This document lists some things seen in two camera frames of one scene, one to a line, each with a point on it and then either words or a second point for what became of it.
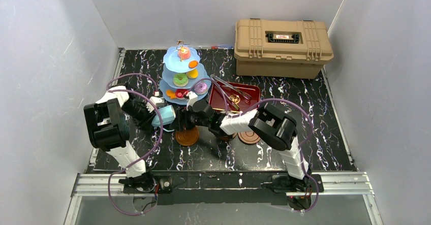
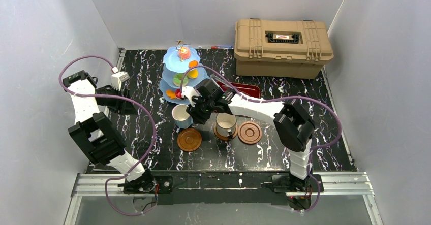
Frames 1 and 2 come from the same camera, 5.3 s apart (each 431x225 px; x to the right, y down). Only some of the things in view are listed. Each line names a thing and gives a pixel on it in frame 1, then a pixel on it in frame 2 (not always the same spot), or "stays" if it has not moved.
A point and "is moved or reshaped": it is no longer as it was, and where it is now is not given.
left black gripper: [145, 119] -> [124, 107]
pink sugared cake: [184, 53] stays
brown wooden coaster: [248, 137] stays
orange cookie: [193, 64] stays
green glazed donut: [180, 80] stays
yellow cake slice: [192, 74] stays
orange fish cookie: [171, 94] stays
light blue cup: [168, 116] is moved or reshaped
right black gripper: [190, 116] -> [199, 110]
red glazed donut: [180, 93] stays
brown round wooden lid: [225, 138] is moved or reshaped
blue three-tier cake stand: [183, 72] stays
